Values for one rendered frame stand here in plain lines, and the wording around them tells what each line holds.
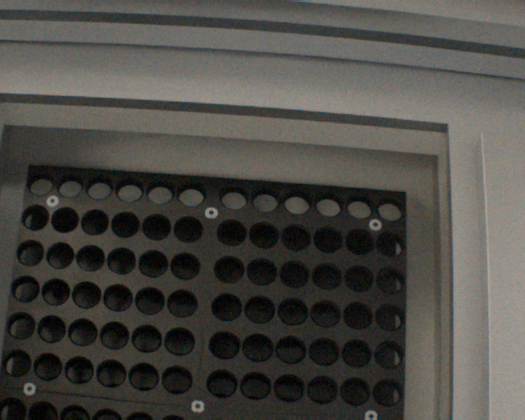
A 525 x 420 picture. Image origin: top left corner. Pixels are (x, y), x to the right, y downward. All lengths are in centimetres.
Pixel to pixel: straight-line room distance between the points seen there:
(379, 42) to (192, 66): 8
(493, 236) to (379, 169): 16
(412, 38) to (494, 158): 7
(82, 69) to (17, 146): 12
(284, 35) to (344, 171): 13
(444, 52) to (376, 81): 3
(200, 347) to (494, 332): 13
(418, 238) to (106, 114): 18
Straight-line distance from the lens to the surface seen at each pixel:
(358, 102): 52
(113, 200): 54
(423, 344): 59
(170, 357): 50
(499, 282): 47
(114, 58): 52
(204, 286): 52
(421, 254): 61
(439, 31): 51
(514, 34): 51
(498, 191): 49
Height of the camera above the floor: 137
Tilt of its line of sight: 61 degrees down
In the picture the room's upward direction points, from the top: 8 degrees clockwise
